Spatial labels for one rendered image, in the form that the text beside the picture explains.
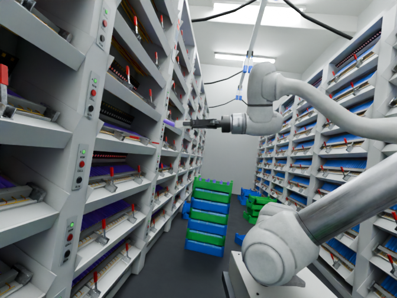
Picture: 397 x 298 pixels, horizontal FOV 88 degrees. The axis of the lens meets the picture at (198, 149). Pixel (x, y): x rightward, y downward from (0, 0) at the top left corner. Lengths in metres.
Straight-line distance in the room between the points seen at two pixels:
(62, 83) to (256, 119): 0.65
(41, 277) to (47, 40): 0.54
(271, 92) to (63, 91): 0.67
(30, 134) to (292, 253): 0.68
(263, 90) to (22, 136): 0.73
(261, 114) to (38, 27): 0.70
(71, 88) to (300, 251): 0.73
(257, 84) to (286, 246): 0.56
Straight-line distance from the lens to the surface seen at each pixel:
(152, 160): 1.24
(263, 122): 0.87
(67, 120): 0.62
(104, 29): 0.72
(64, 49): 0.59
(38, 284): 0.72
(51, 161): 0.64
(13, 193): 0.61
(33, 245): 0.70
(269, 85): 0.85
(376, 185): 0.69
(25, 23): 0.53
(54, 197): 0.63
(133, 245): 1.35
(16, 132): 0.51
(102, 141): 0.72
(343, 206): 0.68
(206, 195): 1.63
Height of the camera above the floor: 0.72
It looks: 2 degrees up
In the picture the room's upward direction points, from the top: 8 degrees clockwise
